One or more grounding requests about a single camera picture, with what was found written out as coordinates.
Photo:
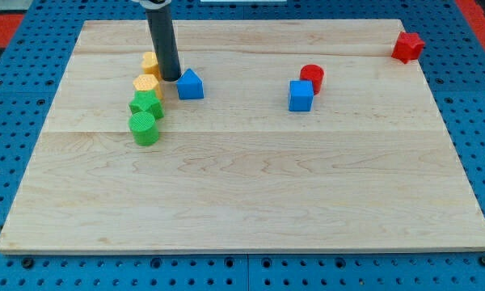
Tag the yellow heart block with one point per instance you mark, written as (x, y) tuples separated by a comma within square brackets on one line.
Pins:
[(149, 64)]

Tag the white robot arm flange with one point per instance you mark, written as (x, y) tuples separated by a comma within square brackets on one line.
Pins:
[(153, 4)]

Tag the yellow hexagon block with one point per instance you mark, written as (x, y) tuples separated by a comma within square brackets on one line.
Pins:
[(147, 82)]

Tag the light wooden board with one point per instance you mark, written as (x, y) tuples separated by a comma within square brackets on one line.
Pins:
[(369, 169)]

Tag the blue cube block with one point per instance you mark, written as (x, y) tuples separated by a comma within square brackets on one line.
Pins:
[(301, 94)]

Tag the blue triangle block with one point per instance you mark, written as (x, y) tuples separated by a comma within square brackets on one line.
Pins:
[(190, 86)]

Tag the green cylinder block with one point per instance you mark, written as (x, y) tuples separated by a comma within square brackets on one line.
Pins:
[(143, 128)]

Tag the red cylinder block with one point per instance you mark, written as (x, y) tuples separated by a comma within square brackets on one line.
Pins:
[(315, 74)]

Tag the green star block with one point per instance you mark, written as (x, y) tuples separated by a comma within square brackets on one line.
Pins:
[(147, 101)]

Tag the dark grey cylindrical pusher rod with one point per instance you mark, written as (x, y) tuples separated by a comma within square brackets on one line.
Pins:
[(163, 36)]

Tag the red star block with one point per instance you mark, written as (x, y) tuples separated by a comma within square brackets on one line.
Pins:
[(408, 47)]

